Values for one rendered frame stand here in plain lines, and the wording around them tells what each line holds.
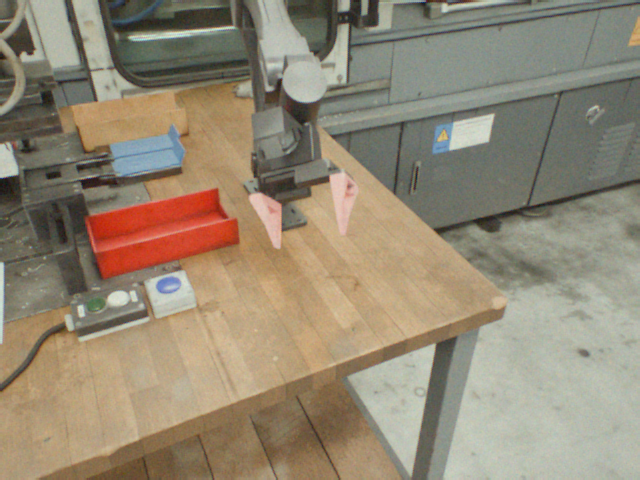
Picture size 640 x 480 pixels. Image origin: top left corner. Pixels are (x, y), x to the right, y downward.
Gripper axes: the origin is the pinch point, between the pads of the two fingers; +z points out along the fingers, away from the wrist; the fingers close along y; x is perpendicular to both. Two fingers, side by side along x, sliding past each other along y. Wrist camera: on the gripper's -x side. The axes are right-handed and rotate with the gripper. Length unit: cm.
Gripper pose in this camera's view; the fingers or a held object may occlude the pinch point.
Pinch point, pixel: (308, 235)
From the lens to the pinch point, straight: 76.1
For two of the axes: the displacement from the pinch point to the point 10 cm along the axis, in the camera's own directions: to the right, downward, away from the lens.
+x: 3.6, 1.8, 9.1
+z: 1.1, 9.7, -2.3
